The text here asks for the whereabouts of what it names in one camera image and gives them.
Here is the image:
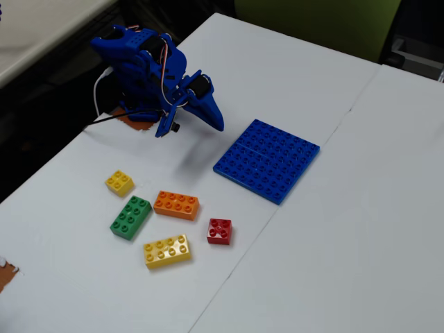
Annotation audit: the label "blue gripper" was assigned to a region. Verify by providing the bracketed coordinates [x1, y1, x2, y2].
[172, 70, 225, 133]

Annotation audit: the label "yellow 2x2 block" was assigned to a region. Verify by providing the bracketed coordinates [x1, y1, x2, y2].
[105, 169, 135, 198]

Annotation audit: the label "orange 2x4 block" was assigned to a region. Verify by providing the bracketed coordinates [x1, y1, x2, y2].
[153, 190, 200, 221]

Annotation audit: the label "red 2x2 block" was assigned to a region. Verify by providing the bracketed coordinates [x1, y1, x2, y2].
[206, 218, 233, 246]

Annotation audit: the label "green 2x4 block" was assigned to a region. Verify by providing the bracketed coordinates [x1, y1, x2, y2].
[110, 195, 153, 241]

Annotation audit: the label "yellow 2x4 block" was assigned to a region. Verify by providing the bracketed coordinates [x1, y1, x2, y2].
[144, 234, 192, 271]

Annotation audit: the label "blue 8x8 baseplate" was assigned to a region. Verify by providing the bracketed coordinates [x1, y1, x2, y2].
[212, 119, 321, 206]

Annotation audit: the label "green chair backrest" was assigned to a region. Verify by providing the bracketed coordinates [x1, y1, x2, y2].
[234, 0, 403, 65]

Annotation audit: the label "white foam board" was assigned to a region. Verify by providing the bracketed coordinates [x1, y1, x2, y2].
[189, 64, 444, 333]
[0, 12, 382, 333]

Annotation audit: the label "white desk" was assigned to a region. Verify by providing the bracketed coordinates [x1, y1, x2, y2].
[0, 0, 119, 88]

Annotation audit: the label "grey black chair part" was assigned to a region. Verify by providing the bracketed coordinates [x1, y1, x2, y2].
[379, 34, 444, 84]

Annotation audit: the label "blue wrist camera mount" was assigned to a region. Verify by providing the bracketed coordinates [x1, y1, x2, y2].
[154, 103, 182, 139]

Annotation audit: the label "red white servo wires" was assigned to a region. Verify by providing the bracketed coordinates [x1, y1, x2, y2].
[152, 33, 175, 105]

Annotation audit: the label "black cable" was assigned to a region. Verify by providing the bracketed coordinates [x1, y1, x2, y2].
[83, 109, 164, 131]

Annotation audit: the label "white cable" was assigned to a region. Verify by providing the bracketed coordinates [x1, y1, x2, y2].
[93, 68, 112, 116]

